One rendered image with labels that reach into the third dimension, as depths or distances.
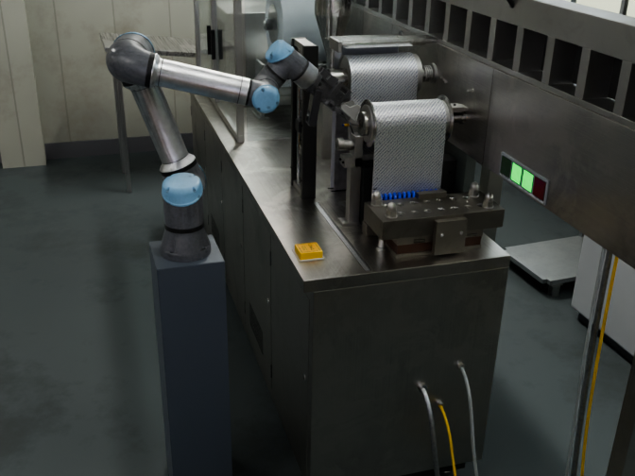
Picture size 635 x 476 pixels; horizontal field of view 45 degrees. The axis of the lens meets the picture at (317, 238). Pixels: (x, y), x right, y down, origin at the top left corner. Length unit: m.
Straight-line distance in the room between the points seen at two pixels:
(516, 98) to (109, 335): 2.23
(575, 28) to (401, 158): 0.69
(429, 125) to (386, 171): 0.19
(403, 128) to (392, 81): 0.26
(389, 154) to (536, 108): 0.49
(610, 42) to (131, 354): 2.44
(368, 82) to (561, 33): 0.74
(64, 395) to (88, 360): 0.25
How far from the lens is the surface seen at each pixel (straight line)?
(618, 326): 3.69
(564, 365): 3.59
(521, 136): 2.22
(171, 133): 2.32
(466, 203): 2.40
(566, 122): 2.04
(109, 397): 3.28
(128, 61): 2.14
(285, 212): 2.60
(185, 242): 2.26
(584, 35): 1.99
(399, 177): 2.42
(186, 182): 2.24
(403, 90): 2.60
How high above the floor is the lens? 1.92
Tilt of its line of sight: 25 degrees down
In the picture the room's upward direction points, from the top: 1 degrees clockwise
